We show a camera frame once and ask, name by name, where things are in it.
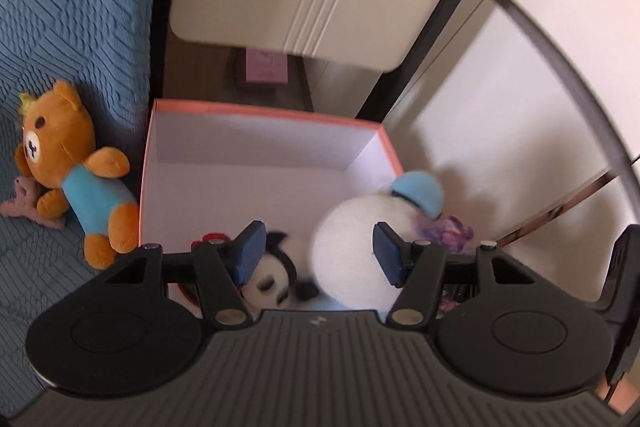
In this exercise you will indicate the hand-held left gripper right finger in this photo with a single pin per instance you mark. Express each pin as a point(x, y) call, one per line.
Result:
point(392, 254)

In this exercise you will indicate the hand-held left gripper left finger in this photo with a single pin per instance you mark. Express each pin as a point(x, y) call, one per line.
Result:
point(247, 252)

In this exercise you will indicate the panda plush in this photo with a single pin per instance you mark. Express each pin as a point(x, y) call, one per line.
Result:
point(282, 277)

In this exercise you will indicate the blue and white duck plush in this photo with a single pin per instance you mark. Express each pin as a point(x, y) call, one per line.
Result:
point(345, 237)

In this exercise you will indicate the purple fuzzy toy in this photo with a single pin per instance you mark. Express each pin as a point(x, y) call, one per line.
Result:
point(445, 232)

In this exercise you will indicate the pink cardboard box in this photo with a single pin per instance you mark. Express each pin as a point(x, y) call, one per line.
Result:
point(240, 157)

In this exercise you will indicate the white panel with wooden edge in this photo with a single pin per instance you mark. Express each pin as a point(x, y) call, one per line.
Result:
point(500, 132)

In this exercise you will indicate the small pink carton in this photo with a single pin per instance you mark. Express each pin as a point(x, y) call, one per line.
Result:
point(265, 67)

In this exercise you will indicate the brown bear plush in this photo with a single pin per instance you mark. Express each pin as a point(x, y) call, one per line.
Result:
point(65, 142)

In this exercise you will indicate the mauve fuzzy cloth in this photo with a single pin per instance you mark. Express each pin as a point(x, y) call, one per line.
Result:
point(25, 207)

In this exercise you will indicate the black curved metal tube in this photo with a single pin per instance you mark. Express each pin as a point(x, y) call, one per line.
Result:
point(575, 57)

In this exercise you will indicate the blue quilted chair cushion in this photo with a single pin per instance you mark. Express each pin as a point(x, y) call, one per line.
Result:
point(75, 7)

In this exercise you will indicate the black straight metal frame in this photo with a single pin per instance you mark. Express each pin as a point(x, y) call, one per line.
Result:
point(440, 17)

